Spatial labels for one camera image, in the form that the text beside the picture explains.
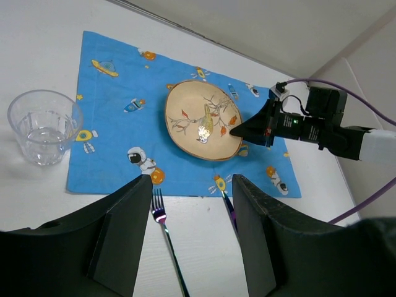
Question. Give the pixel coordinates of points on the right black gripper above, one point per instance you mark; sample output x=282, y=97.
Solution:
x=270, y=122

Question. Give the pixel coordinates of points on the blue patterned cloth placemat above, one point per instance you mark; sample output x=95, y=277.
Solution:
x=122, y=91

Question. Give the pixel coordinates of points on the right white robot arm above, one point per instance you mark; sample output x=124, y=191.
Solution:
x=345, y=140

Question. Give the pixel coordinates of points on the iridescent fork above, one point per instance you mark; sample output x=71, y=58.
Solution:
x=159, y=215

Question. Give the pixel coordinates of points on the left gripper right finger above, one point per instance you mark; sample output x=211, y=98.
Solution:
x=288, y=253

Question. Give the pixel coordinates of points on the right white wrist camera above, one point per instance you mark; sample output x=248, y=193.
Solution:
x=279, y=91

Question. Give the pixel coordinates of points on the iridescent knife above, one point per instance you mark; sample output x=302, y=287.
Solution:
x=231, y=211

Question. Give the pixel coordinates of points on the clear plastic cup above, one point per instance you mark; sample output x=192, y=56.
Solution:
x=45, y=124

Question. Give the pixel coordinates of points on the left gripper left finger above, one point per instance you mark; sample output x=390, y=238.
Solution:
x=94, y=251

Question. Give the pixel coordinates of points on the beige floral plate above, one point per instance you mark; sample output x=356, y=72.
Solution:
x=199, y=117

